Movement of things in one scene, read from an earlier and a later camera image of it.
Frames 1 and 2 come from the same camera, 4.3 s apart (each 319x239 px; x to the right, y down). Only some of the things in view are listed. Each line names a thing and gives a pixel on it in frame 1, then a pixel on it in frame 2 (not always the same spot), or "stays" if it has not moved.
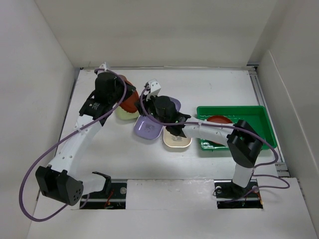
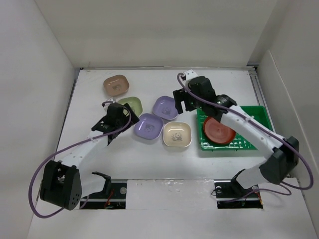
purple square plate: (147, 128) stays
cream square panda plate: (172, 140) stays
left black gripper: (128, 91) -> (134, 120)
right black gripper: (146, 102) -> (181, 95)
